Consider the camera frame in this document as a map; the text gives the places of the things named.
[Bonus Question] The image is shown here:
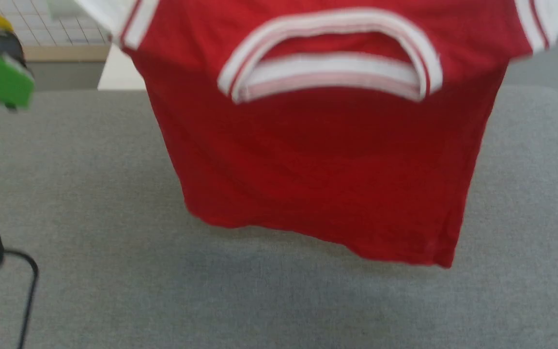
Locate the red white jersey shirt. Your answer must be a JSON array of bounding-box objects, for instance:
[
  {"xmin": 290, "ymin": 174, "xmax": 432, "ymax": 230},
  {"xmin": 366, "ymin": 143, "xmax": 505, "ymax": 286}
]
[{"xmin": 73, "ymin": 0, "xmax": 558, "ymax": 269}]

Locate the white box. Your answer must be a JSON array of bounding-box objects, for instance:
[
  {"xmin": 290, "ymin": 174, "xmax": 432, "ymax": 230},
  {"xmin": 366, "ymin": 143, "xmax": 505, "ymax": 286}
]
[{"xmin": 97, "ymin": 44, "xmax": 147, "ymax": 91}]

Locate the lemon print partition wooden frame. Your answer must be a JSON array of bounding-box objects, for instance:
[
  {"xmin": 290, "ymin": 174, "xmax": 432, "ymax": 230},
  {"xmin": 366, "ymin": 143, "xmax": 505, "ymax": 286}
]
[{"xmin": 0, "ymin": 0, "xmax": 115, "ymax": 62}]

